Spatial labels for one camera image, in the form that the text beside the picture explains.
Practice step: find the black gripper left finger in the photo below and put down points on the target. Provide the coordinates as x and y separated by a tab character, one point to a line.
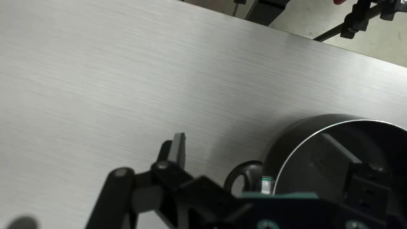
122	194

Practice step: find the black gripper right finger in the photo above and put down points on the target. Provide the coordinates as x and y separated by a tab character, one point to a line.
369	191

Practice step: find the black camera on tripod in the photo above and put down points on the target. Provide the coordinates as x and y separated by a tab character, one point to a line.
356	19

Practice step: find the black cooking pot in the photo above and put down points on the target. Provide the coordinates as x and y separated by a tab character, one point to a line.
296	135

